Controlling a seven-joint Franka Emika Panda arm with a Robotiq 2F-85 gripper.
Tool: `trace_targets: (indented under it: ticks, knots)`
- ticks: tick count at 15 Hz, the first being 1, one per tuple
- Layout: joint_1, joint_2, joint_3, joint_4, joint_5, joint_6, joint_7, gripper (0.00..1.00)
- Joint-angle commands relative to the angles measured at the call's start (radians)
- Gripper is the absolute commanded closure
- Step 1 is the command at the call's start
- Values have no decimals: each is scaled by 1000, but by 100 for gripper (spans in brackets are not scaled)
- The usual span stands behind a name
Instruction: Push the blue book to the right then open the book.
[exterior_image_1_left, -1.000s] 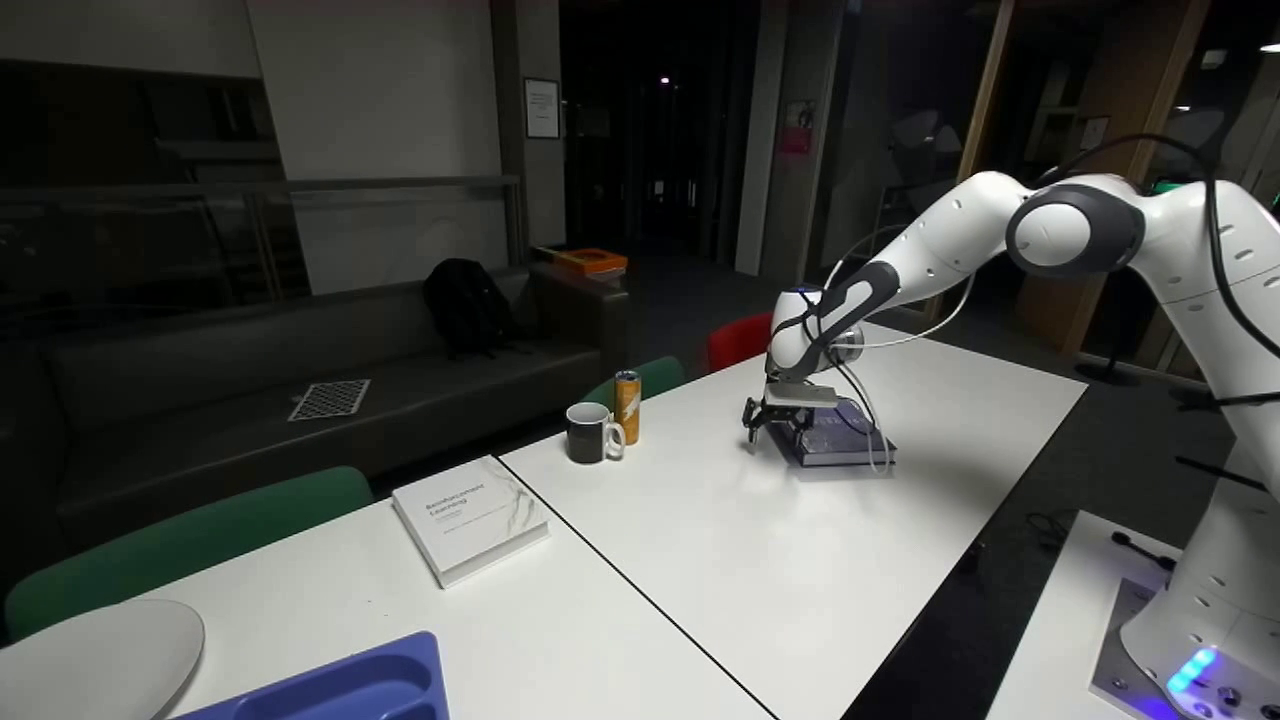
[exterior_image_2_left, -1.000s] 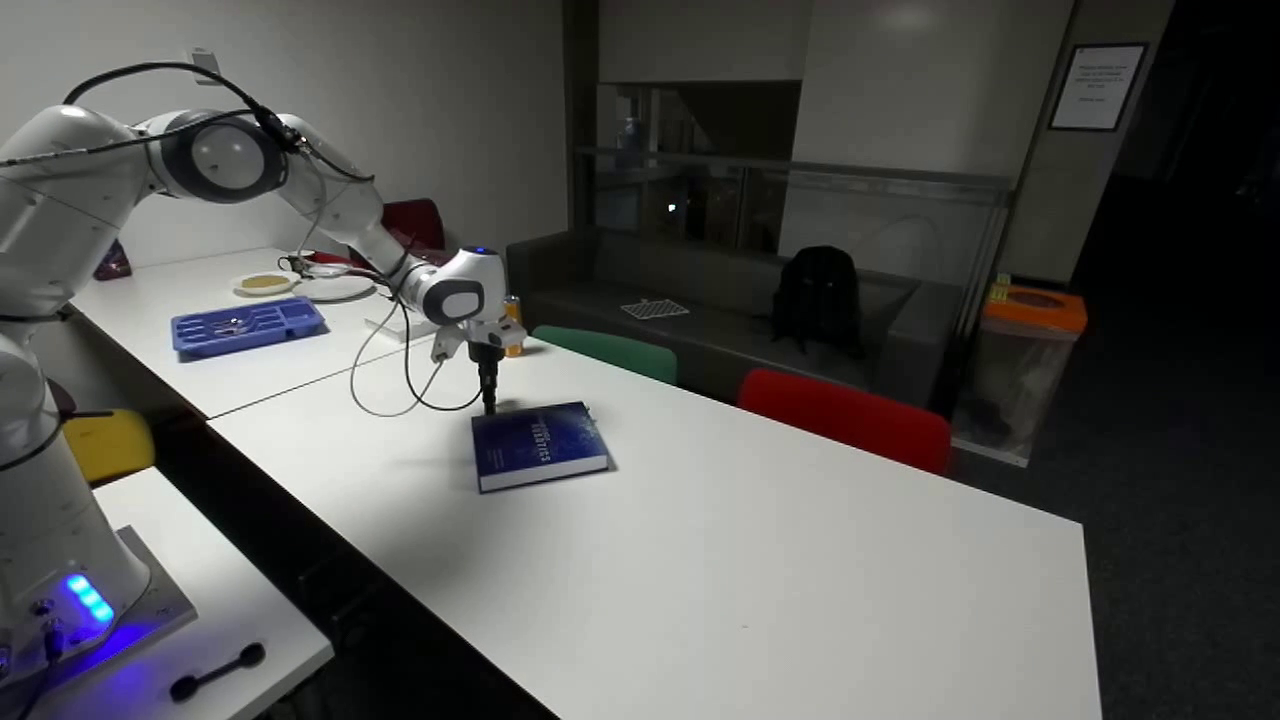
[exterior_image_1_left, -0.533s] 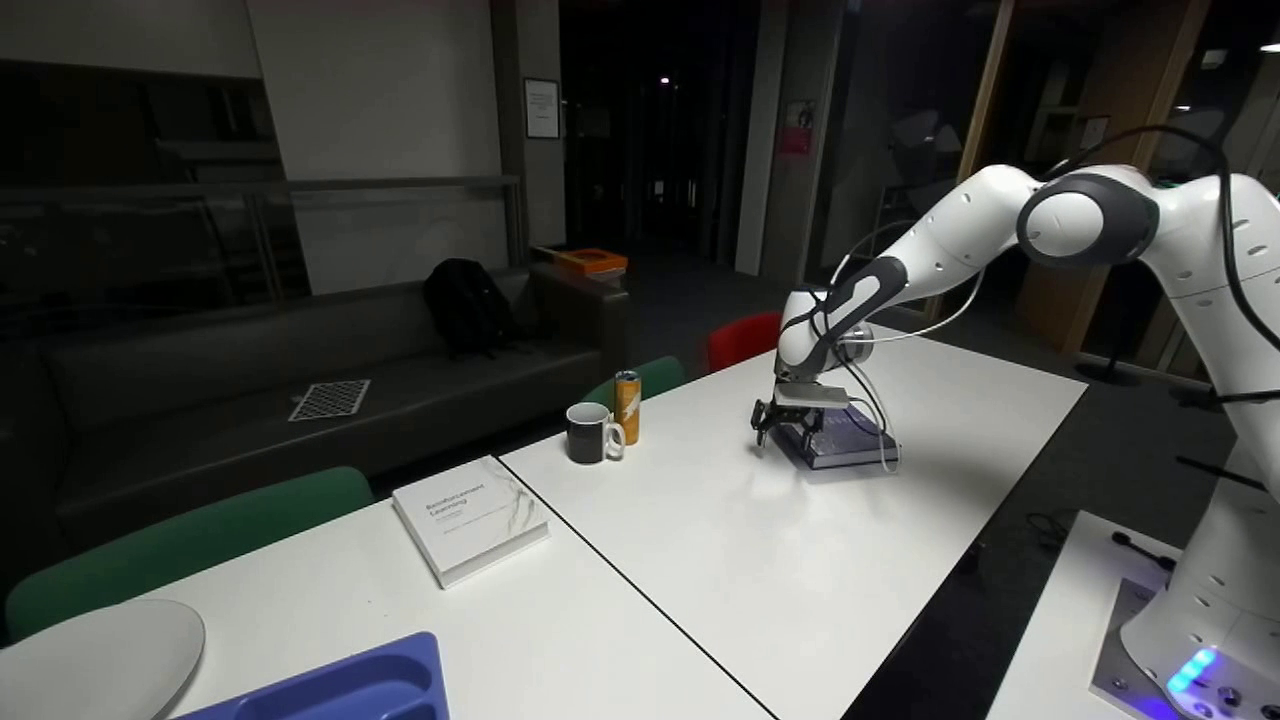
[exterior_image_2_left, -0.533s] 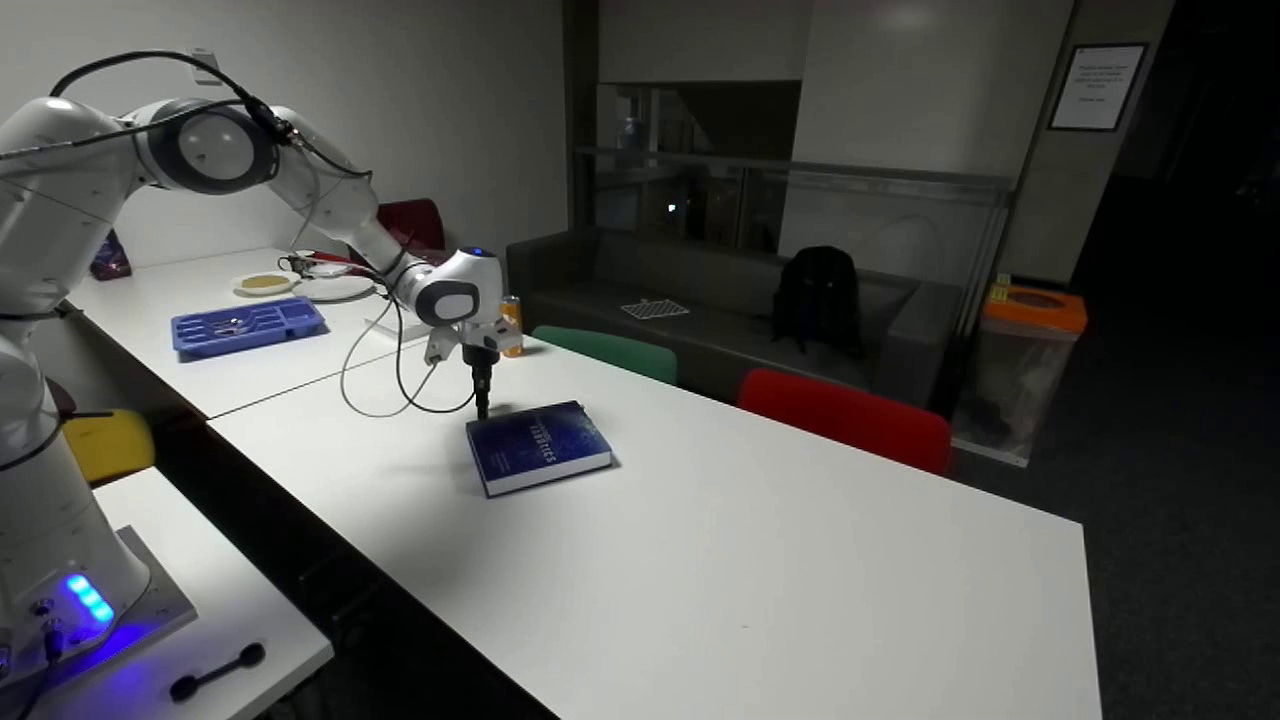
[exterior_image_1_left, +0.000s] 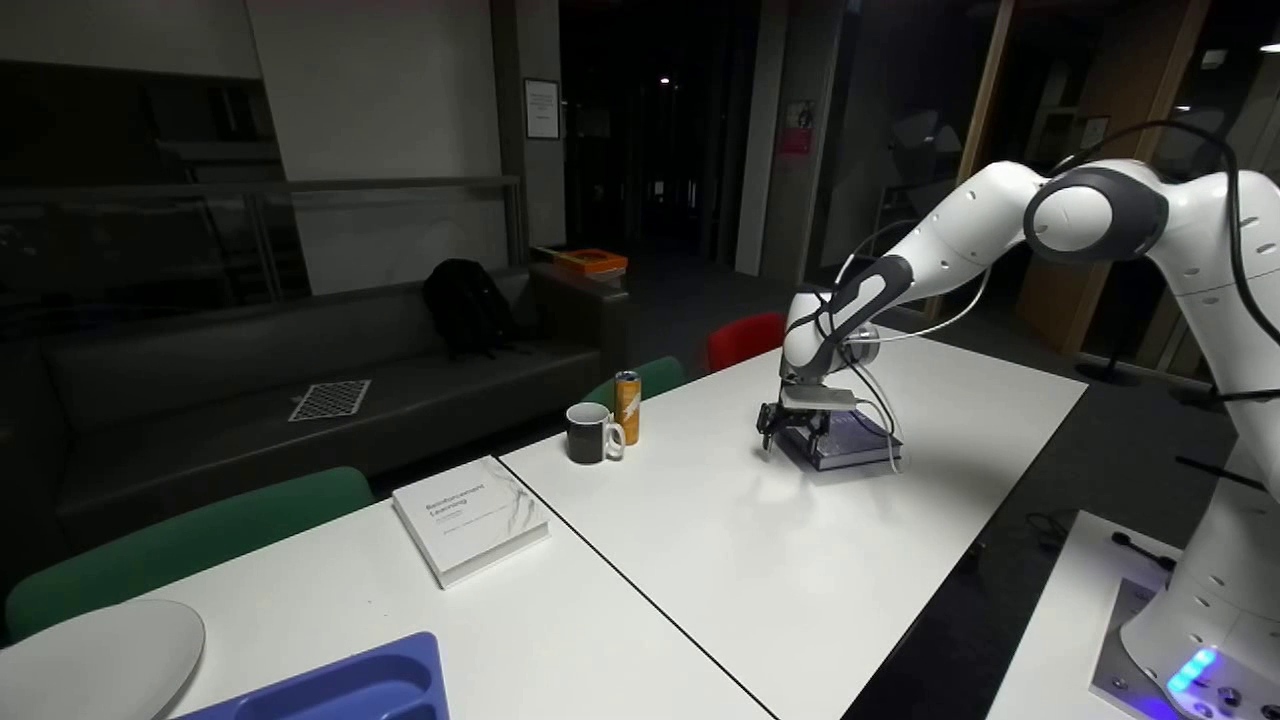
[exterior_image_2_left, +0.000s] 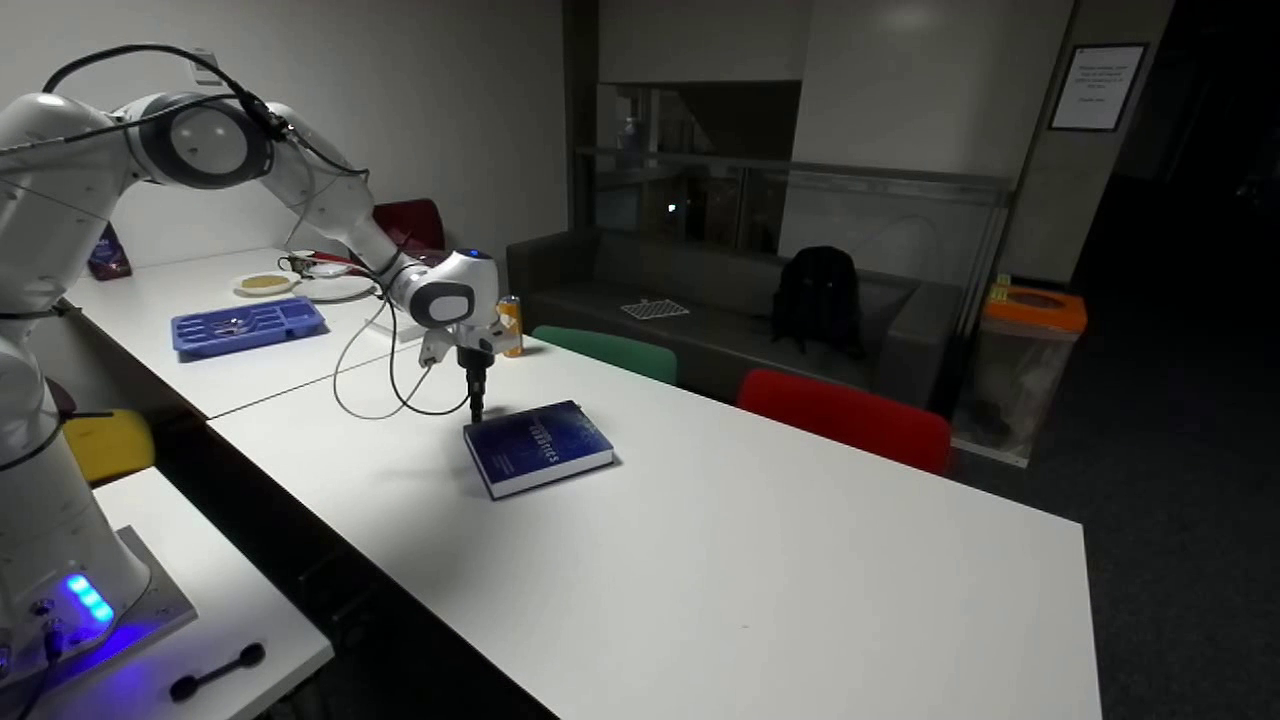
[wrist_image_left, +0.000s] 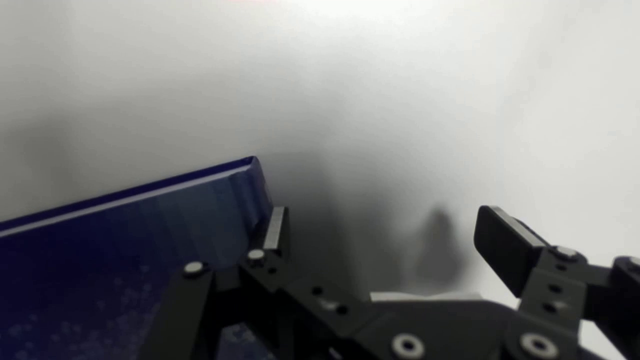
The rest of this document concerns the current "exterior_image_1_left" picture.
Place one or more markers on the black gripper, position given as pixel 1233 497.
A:
pixel 811 413

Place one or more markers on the blue hardcover book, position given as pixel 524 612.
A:
pixel 853 444

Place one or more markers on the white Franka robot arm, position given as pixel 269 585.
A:
pixel 987 223

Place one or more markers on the white book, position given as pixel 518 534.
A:
pixel 467 519

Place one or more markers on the red chair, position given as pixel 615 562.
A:
pixel 747 342

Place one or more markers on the small green chair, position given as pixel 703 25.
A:
pixel 660 377

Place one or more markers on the orange drink can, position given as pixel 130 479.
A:
pixel 625 407

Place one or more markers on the bin with orange lid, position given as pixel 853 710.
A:
pixel 584 265

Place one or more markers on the black marker pen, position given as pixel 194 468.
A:
pixel 1144 551

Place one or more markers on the blue compartment tray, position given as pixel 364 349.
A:
pixel 346 687

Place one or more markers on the dark grey sofa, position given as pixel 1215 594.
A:
pixel 203 386

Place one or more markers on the large green chair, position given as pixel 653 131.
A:
pixel 184 541

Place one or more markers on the white round plate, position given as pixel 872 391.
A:
pixel 92 666

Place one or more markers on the red wall sign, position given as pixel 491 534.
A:
pixel 796 132

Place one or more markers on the framed paper wall notice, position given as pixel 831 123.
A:
pixel 541 109

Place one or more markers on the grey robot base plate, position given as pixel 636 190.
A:
pixel 1115 654

